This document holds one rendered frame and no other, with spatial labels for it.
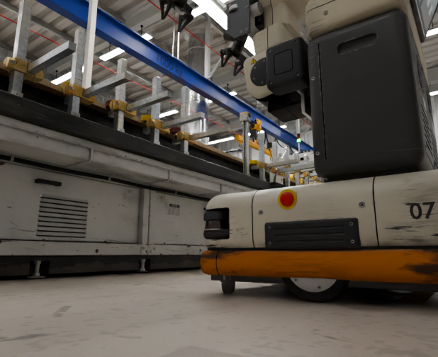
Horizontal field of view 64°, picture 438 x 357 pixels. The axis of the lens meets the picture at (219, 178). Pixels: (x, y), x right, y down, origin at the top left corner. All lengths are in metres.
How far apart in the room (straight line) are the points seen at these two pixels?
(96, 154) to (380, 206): 1.31
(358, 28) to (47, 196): 1.47
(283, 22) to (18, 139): 1.10
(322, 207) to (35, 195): 1.36
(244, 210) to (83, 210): 1.16
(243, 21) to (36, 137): 0.94
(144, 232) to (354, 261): 1.54
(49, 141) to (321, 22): 1.15
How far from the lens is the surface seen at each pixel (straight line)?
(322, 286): 0.87
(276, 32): 1.34
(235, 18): 1.45
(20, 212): 1.80
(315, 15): 1.09
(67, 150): 1.68
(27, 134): 1.61
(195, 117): 1.89
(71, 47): 1.43
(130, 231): 2.14
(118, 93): 1.92
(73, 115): 1.68
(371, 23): 1.02
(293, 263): 0.87
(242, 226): 0.95
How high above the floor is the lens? 0.11
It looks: 12 degrees up
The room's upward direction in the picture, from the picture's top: straight up
